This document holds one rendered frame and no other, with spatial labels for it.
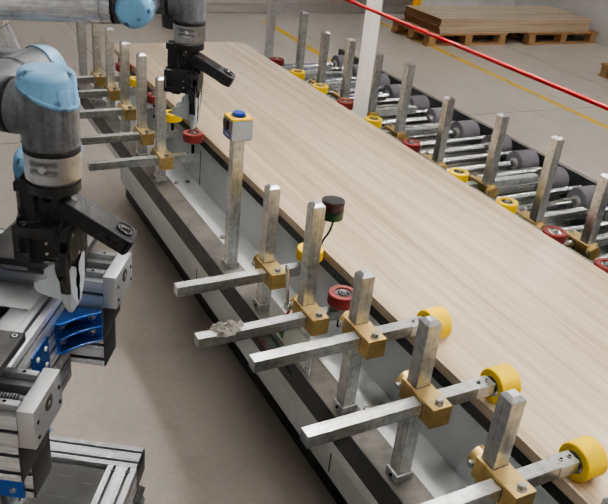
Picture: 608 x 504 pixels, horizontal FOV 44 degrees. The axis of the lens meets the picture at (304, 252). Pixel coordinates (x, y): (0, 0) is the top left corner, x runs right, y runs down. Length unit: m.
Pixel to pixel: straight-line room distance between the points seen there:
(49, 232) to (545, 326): 1.39
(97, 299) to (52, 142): 0.93
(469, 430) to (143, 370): 1.66
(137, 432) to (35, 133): 2.00
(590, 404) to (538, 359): 0.18
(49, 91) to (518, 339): 1.37
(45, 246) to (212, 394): 2.03
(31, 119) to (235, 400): 2.16
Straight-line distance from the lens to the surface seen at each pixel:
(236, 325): 1.92
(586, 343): 2.08
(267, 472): 2.78
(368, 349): 1.75
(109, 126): 3.71
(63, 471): 2.50
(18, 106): 1.04
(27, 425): 1.52
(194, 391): 3.09
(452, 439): 1.96
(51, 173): 1.05
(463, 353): 1.90
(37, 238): 1.10
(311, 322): 1.98
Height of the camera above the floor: 1.95
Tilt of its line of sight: 28 degrees down
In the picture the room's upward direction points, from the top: 6 degrees clockwise
